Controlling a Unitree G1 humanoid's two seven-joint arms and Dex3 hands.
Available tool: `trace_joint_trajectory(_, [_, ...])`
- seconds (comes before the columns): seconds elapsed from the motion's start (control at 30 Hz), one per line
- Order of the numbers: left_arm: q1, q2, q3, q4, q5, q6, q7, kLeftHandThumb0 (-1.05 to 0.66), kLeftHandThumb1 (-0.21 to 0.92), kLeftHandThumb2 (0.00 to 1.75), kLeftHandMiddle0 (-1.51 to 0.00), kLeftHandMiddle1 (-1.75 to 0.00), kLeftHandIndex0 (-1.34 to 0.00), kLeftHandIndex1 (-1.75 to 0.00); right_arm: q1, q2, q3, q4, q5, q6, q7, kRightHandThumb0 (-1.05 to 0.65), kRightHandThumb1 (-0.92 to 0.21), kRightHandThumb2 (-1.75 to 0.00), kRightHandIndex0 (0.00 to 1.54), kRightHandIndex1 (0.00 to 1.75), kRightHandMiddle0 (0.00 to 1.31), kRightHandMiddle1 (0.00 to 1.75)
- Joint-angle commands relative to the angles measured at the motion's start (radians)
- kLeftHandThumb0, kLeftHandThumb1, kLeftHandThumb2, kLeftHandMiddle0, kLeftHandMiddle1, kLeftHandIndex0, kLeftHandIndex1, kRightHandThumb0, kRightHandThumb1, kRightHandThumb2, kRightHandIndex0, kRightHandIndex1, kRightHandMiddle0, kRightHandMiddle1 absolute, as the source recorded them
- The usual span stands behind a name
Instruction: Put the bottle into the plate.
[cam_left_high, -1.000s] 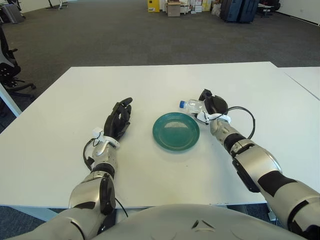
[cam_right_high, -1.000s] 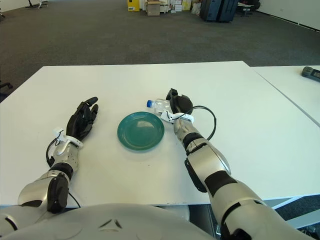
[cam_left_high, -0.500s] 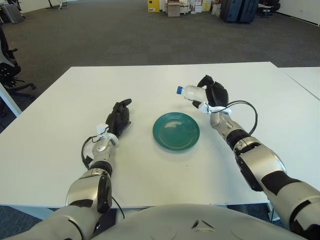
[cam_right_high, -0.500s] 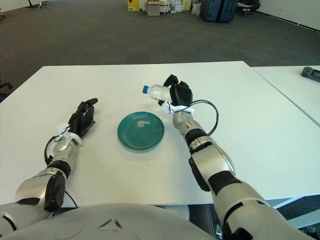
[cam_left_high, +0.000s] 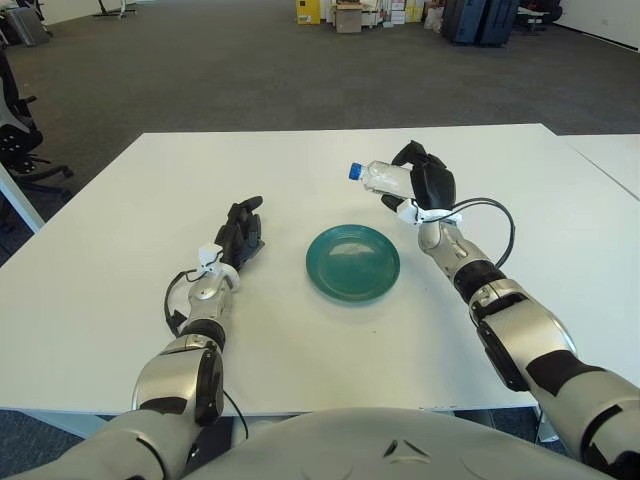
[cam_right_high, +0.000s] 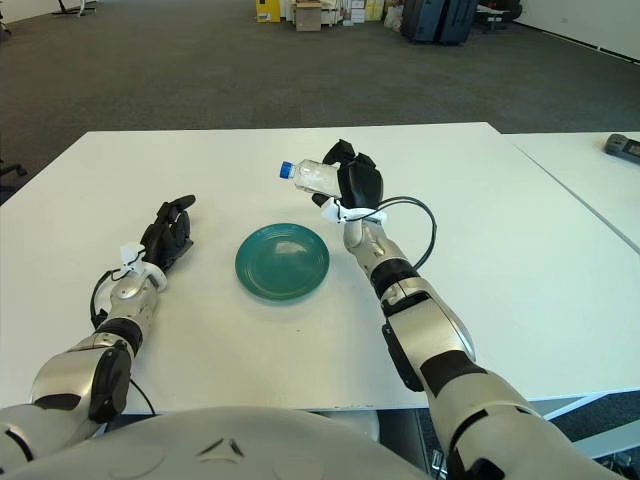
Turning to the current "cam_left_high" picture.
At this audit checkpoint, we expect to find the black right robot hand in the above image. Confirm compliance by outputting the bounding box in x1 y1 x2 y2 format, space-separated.
380 140 458 214

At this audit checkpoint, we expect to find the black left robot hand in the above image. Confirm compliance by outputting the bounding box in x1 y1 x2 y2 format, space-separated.
214 195 268 272

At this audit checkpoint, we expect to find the clear bottle with blue cap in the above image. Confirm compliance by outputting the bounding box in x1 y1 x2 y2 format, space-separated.
347 159 417 198

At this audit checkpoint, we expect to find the teal green plate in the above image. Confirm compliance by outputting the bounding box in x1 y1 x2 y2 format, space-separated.
305 223 402 303

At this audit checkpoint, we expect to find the dark blue suitcase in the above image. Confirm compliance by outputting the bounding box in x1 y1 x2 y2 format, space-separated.
440 0 487 46

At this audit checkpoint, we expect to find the black suitcase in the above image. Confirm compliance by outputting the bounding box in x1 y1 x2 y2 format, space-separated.
477 0 522 49

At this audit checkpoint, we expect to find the white shelf with boxes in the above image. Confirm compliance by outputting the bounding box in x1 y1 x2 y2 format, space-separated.
320 0 426 31

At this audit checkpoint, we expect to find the brown cardboard box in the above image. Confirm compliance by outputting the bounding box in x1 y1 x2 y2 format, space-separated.
334 4 363 35

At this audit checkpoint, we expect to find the dark distant office chair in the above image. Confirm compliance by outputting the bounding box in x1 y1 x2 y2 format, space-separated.
514 4 565 37

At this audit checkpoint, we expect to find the yellow box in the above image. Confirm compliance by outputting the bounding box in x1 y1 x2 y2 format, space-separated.
295 0 322 25

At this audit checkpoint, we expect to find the white table leg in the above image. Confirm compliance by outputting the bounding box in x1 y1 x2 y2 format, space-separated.
0 162 42 234

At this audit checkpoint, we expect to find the grey robot torso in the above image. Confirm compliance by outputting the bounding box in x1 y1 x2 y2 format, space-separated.
184 407 591 480

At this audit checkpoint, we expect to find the black office chair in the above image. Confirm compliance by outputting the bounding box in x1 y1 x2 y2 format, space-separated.
0 47 75 200

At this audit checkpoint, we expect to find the black chair base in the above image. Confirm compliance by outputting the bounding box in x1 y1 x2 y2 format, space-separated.
92 0 140 20

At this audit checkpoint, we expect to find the grey hard case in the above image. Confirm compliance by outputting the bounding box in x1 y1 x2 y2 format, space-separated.
3 7 53 48

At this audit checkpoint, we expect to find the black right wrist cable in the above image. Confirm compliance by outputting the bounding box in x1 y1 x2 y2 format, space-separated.
451 197 517 269

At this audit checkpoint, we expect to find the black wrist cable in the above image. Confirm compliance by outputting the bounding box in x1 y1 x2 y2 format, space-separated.
163 268 194 337
451 197 517 269

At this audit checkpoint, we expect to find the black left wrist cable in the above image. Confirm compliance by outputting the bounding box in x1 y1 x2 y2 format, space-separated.
163 268 194 337

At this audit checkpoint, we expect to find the black elbow cable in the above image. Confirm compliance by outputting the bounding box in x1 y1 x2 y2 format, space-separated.
222 388 251 440

